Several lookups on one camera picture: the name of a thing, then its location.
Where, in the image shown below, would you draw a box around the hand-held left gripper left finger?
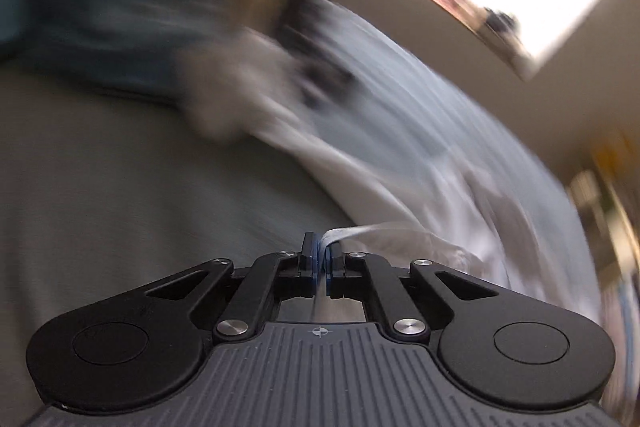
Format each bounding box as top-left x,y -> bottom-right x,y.
144,231 -> 321,341

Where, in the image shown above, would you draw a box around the black cushion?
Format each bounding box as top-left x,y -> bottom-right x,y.
272,0 -> 362,108

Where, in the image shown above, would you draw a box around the cream wooden footboard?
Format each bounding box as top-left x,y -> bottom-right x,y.
567,169 -> 640,289

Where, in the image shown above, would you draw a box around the white shirt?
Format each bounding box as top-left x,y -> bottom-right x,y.
182,27 -> 601,324

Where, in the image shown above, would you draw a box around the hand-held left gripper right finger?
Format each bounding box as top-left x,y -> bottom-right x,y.
323,241 -> 501,341

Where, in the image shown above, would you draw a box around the yellow box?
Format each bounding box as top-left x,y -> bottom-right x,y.
592,139 -> 634,180

